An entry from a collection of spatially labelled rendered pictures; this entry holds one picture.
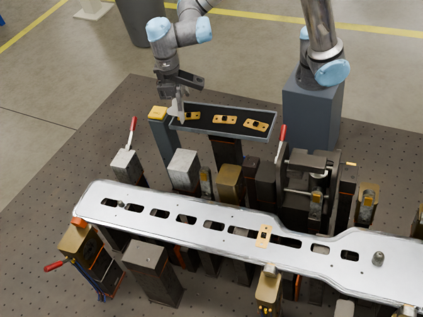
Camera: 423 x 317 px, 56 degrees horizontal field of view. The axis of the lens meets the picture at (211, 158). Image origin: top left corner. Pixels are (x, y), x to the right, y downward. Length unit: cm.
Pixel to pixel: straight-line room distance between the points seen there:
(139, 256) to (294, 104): 84
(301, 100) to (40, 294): 129
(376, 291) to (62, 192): 146
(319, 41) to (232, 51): 253
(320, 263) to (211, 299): 48
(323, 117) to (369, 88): 175
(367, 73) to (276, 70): 73
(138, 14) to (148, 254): 296
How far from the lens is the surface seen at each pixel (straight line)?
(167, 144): 161
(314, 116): 167
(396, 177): 189
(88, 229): 142
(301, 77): 162
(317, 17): 131
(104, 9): 510
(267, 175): 136
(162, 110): 155
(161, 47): 127
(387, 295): 127
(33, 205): 211
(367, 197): 130
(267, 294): 119
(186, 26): 126
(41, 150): 351
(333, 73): 142
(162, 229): 139
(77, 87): 399
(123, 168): 153
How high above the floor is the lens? 214
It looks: 48 degrees down
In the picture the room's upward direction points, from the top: 13 degrees counter-clockwise
